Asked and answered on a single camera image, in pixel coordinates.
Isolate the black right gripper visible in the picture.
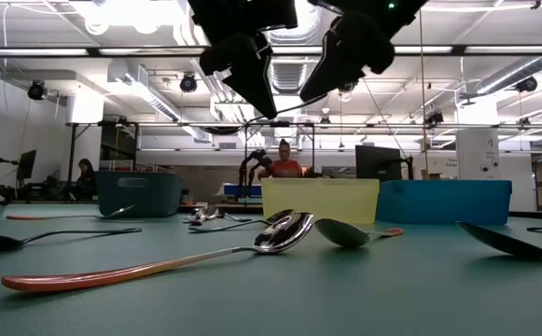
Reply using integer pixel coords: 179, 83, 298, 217
299, 0, 429, 104

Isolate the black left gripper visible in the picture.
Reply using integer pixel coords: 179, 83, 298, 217
187, 0, 299, 120

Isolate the person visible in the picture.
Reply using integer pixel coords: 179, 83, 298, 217
72, 158, 98, 202
257, 138, 305, 180

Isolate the overhead rig light bar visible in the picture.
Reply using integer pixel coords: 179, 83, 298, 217
0, 45, 542, 58

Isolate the black computer monitor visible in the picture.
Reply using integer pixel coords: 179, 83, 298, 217
17, 149, 38, 183
354, 145, 414, 182

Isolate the blue background crate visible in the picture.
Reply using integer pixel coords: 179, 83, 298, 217
222, 183, 263, 197

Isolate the yellow-green plastic bin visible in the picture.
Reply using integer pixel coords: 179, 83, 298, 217
260, 177, 381, 226

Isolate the grey-blue plastic bin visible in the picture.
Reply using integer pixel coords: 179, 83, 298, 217
94, 170, 184, 218

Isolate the blue plastic bin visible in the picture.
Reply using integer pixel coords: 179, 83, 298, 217
375, 179, 513, 227

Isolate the silver ceiling duct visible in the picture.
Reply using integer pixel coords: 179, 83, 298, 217
268, 0, 324, 118

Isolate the orange-handled silver spoon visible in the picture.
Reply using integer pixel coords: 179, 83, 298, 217
1, 212, 316, 296
314, 217, 406, 249

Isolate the black background workstation frame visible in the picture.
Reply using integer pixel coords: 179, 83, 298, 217
67, 119, 317, 203

